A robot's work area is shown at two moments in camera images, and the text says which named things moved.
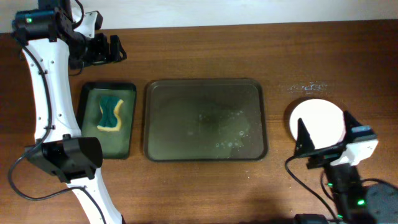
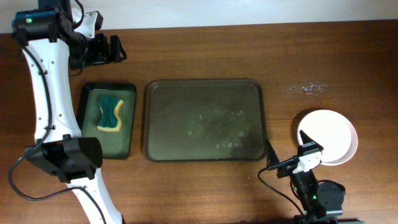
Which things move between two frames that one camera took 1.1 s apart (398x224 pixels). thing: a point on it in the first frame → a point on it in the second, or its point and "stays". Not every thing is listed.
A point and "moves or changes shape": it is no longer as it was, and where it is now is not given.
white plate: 324,120 moves or changes shape
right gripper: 304,142 → 272,157
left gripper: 105,54 stays
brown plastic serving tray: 205,120 stays
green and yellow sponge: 109,121 stays
